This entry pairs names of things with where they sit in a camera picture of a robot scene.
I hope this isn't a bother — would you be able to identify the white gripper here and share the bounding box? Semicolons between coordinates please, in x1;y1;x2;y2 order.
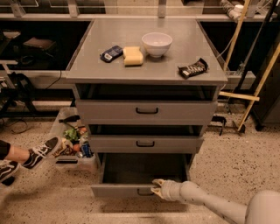
150;179;182;201

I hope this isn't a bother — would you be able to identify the grey bottom drawer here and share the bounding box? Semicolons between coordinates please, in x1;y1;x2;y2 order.
92;153;190;198

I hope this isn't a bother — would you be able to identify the grey drawer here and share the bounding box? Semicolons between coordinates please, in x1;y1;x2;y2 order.
88;135;203;154
92;153;190;198
76;100;218;125

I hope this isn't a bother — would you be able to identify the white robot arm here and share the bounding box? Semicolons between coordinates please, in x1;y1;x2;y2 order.
151;179;280;224

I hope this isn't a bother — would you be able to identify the grey middle drawer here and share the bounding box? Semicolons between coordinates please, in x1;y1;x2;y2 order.
88;135;203;154

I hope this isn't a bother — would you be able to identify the grey drawer cabinet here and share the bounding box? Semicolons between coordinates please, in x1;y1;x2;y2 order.
67;18;227;183

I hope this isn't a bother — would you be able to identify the grey top drawer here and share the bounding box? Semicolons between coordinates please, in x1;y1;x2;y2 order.
76;100;218;125

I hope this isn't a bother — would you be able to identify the blue soda can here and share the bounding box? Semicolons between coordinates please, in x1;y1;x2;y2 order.
81;143;92;158

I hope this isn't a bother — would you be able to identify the clear plastic bin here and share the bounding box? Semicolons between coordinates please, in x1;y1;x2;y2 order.
47;107;96;172

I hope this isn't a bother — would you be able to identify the orange fruit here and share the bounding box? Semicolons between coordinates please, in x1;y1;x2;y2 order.
73;144;81;151

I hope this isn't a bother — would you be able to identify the crinkled snack bag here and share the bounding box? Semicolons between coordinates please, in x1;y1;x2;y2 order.
53;138;73;157

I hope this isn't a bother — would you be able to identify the green produce item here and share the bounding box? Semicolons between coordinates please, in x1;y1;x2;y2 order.
64;129;80;141

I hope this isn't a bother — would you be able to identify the black white sneaker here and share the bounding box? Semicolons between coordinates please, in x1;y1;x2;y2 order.
0;161;19;184
23;136;61;169

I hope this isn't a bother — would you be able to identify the black candy bar wrapper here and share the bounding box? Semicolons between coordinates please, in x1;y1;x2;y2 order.
178;58;208;79

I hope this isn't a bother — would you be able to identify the yellow sponge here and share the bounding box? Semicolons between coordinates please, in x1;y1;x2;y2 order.
123;46;144;66

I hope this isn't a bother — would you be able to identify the blue snack packet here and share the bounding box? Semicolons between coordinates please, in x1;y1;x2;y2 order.
100;45;123;63

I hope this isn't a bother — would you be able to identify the white bowl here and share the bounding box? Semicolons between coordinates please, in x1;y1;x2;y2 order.
142;32;172;58

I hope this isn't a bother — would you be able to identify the person's lower leg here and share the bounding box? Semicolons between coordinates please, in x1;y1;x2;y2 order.
0;140;30;164

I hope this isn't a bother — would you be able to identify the brown box on shelf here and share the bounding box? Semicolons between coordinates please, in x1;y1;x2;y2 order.
23;37;56;52

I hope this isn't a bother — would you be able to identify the wooden easel frame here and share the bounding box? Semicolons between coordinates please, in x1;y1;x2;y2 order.
219;0;280;134

